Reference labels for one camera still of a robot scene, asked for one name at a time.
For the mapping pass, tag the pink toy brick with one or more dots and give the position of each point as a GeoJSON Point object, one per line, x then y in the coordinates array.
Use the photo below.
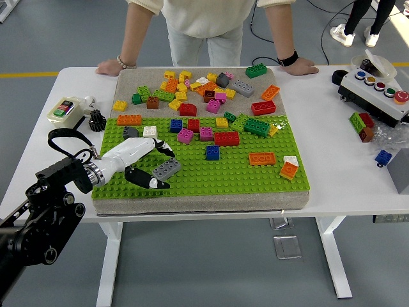
{"type": "Point", "coordinates": [220, 97]}

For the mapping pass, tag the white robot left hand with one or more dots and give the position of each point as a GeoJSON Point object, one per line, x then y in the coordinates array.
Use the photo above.
{"type": "Point", "coordinates": [124, 152]}

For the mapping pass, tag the person's left hand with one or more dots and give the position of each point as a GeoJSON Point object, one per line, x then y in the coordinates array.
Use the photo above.
{"type": "Point", "coordinates": [300, 67]}

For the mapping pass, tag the person's left forearm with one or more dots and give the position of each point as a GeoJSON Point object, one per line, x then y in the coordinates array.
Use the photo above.
{"type": "Point", "coordinates": [279, 32]}

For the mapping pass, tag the orange and yellow brick stack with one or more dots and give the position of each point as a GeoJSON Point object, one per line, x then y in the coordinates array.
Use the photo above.
{"type": "Point", "coordinates": [288, 170]}

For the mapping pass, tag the person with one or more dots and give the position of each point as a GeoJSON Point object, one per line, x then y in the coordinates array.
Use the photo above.
{"type": "Point", "coordinates": [358, 16]}
{"type": "Point", "coordinates": [204, 19]}

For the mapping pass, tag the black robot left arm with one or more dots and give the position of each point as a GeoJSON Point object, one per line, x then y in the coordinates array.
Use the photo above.
{"type": "Point", "coordinates": [48, 204]}

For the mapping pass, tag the cream switch box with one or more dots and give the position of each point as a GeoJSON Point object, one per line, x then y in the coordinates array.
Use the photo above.
{"type": "Point", "coordinates": [64, 112]}

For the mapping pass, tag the blue four-stud brick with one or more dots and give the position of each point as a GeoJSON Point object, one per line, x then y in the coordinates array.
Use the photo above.
{"type": "Point", "coordinates": [176, 127]}
{"type": "Point", "coordinates": [212, 153]}

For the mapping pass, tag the dark grey sloped brick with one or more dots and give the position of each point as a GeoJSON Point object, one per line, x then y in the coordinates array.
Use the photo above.
{"type": "Point", "coordinates": [222, 80]}
{"type": "Point", "coordinates": [129, 131]}

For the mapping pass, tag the light grey eight-stud brick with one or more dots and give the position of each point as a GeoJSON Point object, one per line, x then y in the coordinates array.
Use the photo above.
{"type": "Point", "coordinates": [243, 88]}
{"type": "Point", "coordinates": [166, 169]}

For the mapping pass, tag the red eight-stud brick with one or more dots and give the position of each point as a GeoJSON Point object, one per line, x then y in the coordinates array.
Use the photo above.
{"type": "Point", "coordinates": [263, 108]}
{"type": "Point", "coordinates": [227, 139]}

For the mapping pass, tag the yellow four-stud brick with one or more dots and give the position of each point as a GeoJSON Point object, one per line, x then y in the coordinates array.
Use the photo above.
{"type": "Point", "coordinates": [119, 105]}
{"type": "Point", "coordinates": [222, 123]}

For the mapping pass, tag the dark green toy brick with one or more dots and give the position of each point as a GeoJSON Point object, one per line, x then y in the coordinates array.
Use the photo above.
{"type": "Point", "coordinates": [136, 99]}

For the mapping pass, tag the person's right forearm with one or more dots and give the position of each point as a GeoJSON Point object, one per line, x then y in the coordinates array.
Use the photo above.
{"type": "Point", "coordinates": [132, 35]}

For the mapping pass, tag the white push-button control box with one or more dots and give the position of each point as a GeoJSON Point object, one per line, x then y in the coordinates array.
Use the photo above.
{"type": "Point", "coordinates": [374, 96]}

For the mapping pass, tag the brown toy brick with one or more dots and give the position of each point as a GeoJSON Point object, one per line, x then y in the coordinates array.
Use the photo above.
{"type": "Point", "coordinates": [367, 135]}
{"type": "Point", "coordinates": [209, 96]}

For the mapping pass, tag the white toy brick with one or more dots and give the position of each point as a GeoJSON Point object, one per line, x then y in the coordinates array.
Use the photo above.
{"type": "Point", "coordinates": [291, 160]}
{"type": "Point", "coordinates": [202, 80]}

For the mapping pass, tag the red four-stud brick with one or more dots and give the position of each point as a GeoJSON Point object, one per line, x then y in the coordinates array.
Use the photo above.
{"type": "Point", "coordinates": [194, 126]}

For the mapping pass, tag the clear plastic container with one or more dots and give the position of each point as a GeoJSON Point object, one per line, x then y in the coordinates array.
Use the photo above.
{"type": "Point", "coordinates": [381, 65]}

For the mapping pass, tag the black tape roll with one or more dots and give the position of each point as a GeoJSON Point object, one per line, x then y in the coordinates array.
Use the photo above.
{"type": "Point", "coordinates": [338, 76]}

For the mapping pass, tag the dark green eight-stud brick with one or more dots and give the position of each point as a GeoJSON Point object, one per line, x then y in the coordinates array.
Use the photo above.
{"type": "Point", "coordinates": [256, 71]}
{"type": "Point", "coordinates": [258, 127]}

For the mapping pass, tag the white four-stud brick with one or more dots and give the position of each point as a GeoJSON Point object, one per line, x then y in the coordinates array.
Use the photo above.
{"type": "Point", "coordinates": [150, 131]}

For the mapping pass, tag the person's right hand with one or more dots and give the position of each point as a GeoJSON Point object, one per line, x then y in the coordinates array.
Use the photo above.
{"type": "Point", "coordinates": [110, 67]}

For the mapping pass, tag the small pink brick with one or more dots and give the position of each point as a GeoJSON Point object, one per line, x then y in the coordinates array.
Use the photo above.
{"type": "Point", "coordinates": [187, 82]}
{"type": "Point", "coordinates": [229, 75]}

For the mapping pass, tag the black gear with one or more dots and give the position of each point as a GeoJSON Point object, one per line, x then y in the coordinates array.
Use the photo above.
{"type": "Point", "coordinates": [96, 120]}

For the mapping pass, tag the small yellow brick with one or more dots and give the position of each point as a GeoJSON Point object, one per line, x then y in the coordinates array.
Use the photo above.
{"type": "Point", "coordinates": [274, 131]}

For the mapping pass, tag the orange toy brick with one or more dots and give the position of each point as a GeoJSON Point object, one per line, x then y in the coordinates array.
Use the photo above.
{"type": "Point", "coordinates": [207, 87]}

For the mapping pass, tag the table control panel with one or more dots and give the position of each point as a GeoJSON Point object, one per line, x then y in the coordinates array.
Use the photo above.
{"type": "Point", "coordinates": [390, 218]}

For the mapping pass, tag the red arched brick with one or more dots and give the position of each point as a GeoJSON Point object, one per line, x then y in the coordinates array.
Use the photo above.
{"type": "Point", "coordinates": [188, 109]}

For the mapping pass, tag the orange eight-stud brick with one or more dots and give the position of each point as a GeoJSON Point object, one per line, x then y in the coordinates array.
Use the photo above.
{"type": "Point", "coordinates": [172, 85]}
{"type": "Point", "coordinates": [129, 120]}
{"type": "Point", "coordinates": [262, 159]}

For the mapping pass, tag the red toy brick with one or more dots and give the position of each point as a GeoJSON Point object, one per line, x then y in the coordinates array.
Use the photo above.
{"type": "Point", "coordinates": [367, 119]}

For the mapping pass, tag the grey-brown foam mat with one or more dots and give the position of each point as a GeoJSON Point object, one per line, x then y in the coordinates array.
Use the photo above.
{"type": "Point", "coordinates": [198, 203]}

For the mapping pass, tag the green studded baseplate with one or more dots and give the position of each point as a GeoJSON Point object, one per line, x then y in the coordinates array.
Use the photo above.
{"type": "Point", "coordinates": [223, 182]}

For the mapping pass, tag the dark green four-stud brick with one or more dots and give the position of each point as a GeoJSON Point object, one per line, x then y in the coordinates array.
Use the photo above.
{"type": "Point", "coordinates": [230, 117]}

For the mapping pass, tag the white table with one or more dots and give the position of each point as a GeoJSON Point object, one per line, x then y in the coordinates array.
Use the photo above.
{"type": "Point", "coordinates": [319, 144]}

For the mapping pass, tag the brown four-stud brick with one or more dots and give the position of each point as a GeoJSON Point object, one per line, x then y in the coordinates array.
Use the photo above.
{"type": "Point", "coordinates": [152, 102]}

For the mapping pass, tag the crumpled clear plastic bag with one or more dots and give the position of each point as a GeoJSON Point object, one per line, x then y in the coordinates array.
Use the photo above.
{"type": "Point", "coordinates": [388, 137]}

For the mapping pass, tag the light green eight-stud brick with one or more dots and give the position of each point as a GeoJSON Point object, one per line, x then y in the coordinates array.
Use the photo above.
{"type": "Point", "coordinates": [163, 95]}
{"type": "Point", "coordinates": [239, 123]}

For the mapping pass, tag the white furniture frame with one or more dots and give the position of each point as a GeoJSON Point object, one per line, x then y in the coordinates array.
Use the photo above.
{"type": "Point", "coordinates": [6, 9]}

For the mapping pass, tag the yellow toy brick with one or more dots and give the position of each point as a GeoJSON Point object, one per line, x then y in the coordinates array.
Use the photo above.
{"type": "Point", "coordinates": [182, 87]}
{"type": "Point", "coordinates": [211, 77]}
{"type": "Point", "coordinates": [170, 75]}
{"type": "Point", "coordinates": [181, 96]}
{"type": "Point", "coordinates": [184, 76]}
{"type": "Point", "coordinates": [230, 93]}
{"type": "Point", "coordinates": [174, 104]}
{"type": "Point", "coordinates": [195, 86]}
{"type": "Point", "coordinates": [163, 85]}

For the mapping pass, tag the black wristwatch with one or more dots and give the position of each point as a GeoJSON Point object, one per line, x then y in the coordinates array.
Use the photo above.
{"type": "Point", "coordinates": [287, 59]}

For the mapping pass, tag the pink four-stud brick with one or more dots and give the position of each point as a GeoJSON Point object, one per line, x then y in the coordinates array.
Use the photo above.
{"type": "Point", "coordinates": [186, 137]}
{"type": "Point", "coordinates": [213, 107]}
{"type": "Point", "coordinates": [207, 135]}

